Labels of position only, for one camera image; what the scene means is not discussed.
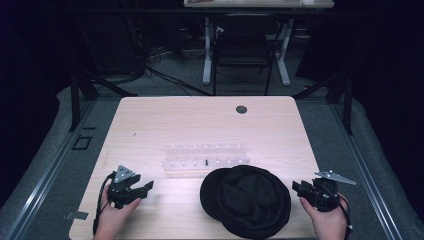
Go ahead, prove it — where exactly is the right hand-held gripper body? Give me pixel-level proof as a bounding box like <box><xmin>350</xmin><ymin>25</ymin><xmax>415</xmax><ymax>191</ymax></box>
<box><xmin>310</xmin><ymin>169</ymin><xmax>358</xmax><ymax>213</ymax></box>

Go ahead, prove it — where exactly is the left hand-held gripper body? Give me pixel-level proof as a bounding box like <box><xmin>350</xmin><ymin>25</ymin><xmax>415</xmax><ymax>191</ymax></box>
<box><xmin>107</xmin><ymin>164</ymin><xmax>142</xmax><ymax>210</ymax></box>

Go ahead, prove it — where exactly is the black hat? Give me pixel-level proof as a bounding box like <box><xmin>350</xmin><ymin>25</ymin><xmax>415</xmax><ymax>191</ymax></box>
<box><xmin>199</xmin><ymin>164</ymin><xmax>292</xmax><ymax>240</ymax></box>

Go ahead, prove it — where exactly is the person's left hand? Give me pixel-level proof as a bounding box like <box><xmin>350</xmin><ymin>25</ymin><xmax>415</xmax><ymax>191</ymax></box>
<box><xmin>94</xmin><ymin>184</ymin><xmax>143</xmax><ymax>240</ymax></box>

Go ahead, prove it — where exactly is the person's right hand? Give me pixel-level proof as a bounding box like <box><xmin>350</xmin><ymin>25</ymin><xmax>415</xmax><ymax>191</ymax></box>
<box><xmin>298</xmin><ymin>194</ymin><xmax>350</xmax><ymax>240</ymax></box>

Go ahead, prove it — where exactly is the grey tape piece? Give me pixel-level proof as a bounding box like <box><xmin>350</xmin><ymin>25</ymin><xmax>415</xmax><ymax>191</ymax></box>
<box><xmin>64</xmin><ymin>210</ymin><xmax>90</xmax><ymax>221</ymax></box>

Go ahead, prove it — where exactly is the clear acrylic rack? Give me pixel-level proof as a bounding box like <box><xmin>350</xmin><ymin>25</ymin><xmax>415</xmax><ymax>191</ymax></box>
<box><xmin>161</xmin><ymin>142</ymin><xmax>251</xmax><ymax>175</ymax></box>

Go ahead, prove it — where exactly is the black metal stand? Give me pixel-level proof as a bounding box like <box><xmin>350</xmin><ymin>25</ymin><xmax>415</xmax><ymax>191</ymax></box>
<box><xmin>68</xmin><ymin>68</ymin><xmax>138</xmax><ymax>133</ymax></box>
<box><xmin>292</xmin><ymin>70</ymin><xmax>355</xmax><ymax>136</ymax></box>

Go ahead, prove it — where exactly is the black folding chair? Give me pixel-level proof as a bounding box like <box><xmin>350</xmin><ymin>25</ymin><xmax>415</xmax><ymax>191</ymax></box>
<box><xmin>211</xmin><ymin>13</ymin><xmax>282</xmax><ymax>97</ymax></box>

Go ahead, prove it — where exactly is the white-legged desk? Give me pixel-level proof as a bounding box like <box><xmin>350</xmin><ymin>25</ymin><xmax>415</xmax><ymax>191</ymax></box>
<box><xmin>182</xmin><ymin>0</ymin><xmax>336</xmax><ymax>88</ymax></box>

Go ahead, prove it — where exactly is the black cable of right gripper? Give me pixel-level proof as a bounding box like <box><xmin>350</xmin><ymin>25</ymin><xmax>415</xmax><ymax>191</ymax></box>
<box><xmin>320</xmin><ymin>181</ymin><xmax>354</xmax><ymax>240</ymax></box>

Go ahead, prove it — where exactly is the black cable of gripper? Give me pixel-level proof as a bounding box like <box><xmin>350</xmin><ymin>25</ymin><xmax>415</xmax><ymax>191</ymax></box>
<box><xmin>320</xmin><ymin>181</ymin><xmax>354</xmax><ymax>240</ymax></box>
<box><xmin>92</xmin><ymin>171</ymin><xmax>117</xmax><ymax>236</ymax></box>

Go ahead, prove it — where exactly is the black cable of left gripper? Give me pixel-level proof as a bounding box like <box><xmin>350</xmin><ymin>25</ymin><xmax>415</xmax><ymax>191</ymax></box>
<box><xmin>92</xmin><ymin>171</ymin><xmax>117</xmax><ymax>236</ymax></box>

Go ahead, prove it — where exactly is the metal floor rail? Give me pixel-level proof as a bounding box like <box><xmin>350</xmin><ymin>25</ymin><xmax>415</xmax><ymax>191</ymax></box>
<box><xmin>2</xmin><ymin>99</ymin><xmax>98</xmax><ymax>240</ymax></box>
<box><xmin>328</xmin><ymin>99</ymin><xmax>406</xmax><ymax>240</ymax></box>

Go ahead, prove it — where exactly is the bundle of floor cables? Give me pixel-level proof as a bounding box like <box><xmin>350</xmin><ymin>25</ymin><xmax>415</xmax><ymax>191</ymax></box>
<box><xmin>126</xmin><ymin>19</ymin><xmax>214</xmax><ymax>98</ymax></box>

